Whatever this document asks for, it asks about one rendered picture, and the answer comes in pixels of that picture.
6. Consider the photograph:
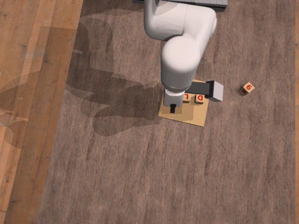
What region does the beige block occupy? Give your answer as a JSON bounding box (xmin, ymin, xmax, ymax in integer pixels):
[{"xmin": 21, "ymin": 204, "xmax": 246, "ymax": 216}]
[
  {"xmin": 240, "ymin": 82, "xmax": 254, "ymax": 95},
  {"xmin": 194, "ymin": 94, "xmax": 205, "ymax": 104},
  {"xmin": 182, "ymin": 93, "xmax": 191, "ymax": 103}
]

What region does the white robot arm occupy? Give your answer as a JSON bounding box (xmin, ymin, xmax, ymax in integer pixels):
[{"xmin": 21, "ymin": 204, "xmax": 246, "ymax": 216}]
[{"xmin": 144, "ymin": 0, "xmax": 224, "ymax": 102}]

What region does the tan flat mat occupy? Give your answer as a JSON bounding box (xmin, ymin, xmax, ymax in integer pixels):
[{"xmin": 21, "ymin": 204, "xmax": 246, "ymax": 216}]
[{"xmin": 158, "ymin": 94, "xmax": 209, "ymax": 127}]

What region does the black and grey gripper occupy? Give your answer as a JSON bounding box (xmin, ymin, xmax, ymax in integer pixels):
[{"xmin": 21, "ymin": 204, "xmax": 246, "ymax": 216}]
[{"xmin": 163, "ymin": 86, "xmax": 185, "ymax": 113}]

